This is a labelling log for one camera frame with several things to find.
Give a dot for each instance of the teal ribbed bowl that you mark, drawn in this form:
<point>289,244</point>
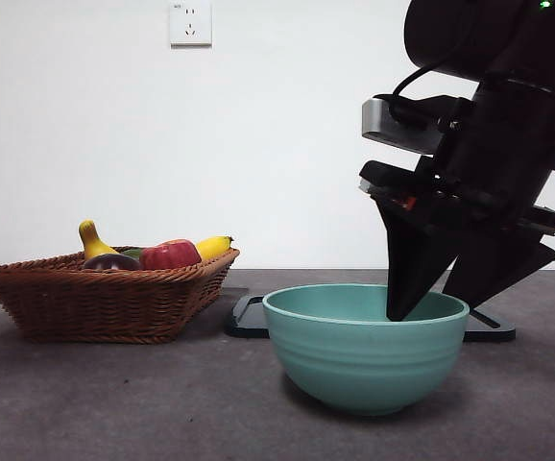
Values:
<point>364,360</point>

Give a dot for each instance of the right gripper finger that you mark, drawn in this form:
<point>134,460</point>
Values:
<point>412,264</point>
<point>498,264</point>

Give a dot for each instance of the white wall socket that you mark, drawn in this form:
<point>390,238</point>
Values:
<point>191,33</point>

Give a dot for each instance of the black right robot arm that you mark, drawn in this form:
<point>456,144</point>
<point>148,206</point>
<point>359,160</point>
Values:
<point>455,33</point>

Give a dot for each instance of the green vegetable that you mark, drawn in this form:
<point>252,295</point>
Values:
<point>134,251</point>

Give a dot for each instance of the brown wicker basket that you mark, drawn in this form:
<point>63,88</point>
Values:
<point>90,307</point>

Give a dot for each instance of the red apple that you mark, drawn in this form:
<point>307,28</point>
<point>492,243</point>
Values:
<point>172,254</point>

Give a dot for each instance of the dark red plum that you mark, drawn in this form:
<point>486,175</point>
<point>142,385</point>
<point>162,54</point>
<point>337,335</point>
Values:
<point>112,262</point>

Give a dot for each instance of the dark rectangular tray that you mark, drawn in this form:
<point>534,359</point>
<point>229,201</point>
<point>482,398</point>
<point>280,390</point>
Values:
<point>246,326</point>

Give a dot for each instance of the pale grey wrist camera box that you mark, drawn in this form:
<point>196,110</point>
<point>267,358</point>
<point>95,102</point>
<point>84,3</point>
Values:
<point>378,120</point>

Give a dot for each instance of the yellow banana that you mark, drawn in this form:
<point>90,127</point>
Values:
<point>92,242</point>

